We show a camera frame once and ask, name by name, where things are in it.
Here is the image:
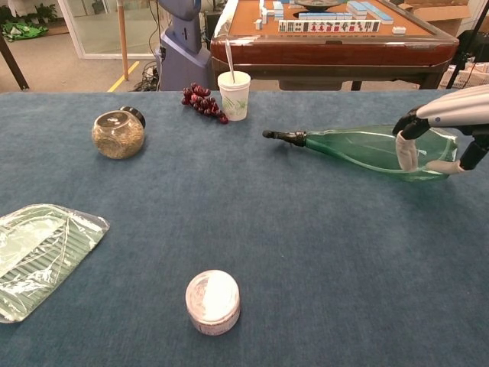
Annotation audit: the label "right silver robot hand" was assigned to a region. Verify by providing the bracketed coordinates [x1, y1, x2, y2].
[392, 84, 489, 175]

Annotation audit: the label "green faceted spray bottle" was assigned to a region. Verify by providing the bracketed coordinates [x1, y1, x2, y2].
[261, 124, 459, 183]

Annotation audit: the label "black tripod leg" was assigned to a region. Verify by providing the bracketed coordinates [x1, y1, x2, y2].
[445, 0, 489, 89]

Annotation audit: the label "white plastic crate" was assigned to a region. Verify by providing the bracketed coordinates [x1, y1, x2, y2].
[439, 63, 489, 91]

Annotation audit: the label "black equipment case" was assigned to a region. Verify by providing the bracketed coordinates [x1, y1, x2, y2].
[456, 29, 489, 66]

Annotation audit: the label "cardboard box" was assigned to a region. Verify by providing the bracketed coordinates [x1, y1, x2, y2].
[397, 0, 489, 37]

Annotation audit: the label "long stack of mahjong tiles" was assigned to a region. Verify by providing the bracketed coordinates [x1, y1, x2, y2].
[345, 0, 394, 26]

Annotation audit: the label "brown mahjong table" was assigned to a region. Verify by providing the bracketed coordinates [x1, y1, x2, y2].
[209, 0, 460, 92]

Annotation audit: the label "row of face-up mahjong tiles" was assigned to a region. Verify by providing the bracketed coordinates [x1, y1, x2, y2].
[277, 18, 382, 34]

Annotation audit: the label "row of blue-backed mahjong tiles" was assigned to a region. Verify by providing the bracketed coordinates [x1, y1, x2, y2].
[298, 11, 348, 21]

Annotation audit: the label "white paper cup leaf print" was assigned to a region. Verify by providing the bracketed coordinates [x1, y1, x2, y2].
[217, 70, 252, 122]

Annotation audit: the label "white drinking straw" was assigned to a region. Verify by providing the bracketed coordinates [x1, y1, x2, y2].
[225, 38, 237, 84]

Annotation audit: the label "red grape bunch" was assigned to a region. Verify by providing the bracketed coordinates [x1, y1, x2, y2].
[180, 82, 230, 125]

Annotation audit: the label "blue carpet table cover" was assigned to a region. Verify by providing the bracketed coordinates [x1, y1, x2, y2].
[0, 90, 489, 367]

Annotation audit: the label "white round cream jar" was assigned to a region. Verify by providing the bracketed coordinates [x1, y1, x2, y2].
[185, 269, 241, 337]

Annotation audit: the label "wooden pole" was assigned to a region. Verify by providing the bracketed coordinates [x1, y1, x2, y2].
[116, 0, 130, 82]

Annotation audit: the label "round glass jar black lid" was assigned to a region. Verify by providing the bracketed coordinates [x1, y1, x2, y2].
[91, 106, 147, 161]

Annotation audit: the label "white framed glass partition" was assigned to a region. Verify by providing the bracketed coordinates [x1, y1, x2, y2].
[57, 0, 161, 60]

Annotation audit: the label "potted green plants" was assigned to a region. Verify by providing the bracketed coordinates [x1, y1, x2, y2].
[0, 2, 58, 24]

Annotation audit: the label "green bag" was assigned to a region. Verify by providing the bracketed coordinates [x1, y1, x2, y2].
[1, 21, 50, 42]

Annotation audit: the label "black slanted pole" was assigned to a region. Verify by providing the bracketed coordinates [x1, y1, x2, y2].
[0, 34, 31, 92]

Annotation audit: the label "green comb in clear packaging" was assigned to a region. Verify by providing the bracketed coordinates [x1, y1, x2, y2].
[0, 203, 111, 325]

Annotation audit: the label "blue machine pedestal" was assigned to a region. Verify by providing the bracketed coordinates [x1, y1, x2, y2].
[154, 0, 213, 92]

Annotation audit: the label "floor cable bundle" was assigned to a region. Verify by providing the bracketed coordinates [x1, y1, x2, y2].
[133, 63, 161, 92]

